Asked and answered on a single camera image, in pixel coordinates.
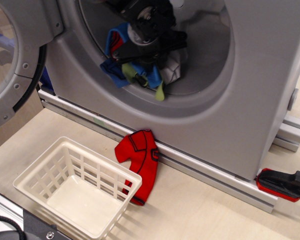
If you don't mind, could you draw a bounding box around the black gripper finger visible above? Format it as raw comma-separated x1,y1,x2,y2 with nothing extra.
158,51,170,70
139,61,155,72

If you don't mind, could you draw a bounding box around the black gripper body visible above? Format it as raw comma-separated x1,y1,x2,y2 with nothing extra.
110,29,188,64

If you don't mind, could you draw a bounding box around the grey white cloth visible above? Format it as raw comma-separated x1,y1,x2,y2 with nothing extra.
159,49,187,85

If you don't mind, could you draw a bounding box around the light green miniature garment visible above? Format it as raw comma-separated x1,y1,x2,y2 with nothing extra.
121,62,165,101

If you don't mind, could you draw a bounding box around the blue miniature garment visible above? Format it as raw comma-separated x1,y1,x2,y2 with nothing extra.
100,22,163,89

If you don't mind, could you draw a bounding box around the white plastic laundry basket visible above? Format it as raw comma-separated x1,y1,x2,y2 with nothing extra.
13,136,142,240

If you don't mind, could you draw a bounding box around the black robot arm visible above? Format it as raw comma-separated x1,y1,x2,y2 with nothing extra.
103,0,187,65

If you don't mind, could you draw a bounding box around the grey toy washing machine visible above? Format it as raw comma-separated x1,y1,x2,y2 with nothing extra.
46,0,300,180

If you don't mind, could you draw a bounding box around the round washing machine door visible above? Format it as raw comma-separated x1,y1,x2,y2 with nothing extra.
0,0,63,127

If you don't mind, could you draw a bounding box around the red miniature shirt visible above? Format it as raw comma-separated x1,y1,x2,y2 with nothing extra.
114,129,159,206

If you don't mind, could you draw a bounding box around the short aluminium extrusion block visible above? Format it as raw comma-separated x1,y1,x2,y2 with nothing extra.
272,114,300,152

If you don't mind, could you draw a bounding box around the red black clamp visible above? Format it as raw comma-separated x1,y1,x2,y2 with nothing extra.
255,168,300,203

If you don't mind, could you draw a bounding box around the aluminium extrusion rail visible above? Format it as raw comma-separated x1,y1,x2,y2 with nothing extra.
38,90,278,213

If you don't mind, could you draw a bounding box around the black metal bracket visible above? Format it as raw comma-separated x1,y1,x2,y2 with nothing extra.
23,209,70,240

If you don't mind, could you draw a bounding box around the aluminium frame rail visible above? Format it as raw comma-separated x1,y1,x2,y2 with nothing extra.
0,194,24,232

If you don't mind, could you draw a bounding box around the black braided cable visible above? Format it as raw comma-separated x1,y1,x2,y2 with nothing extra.
0,215,26,240

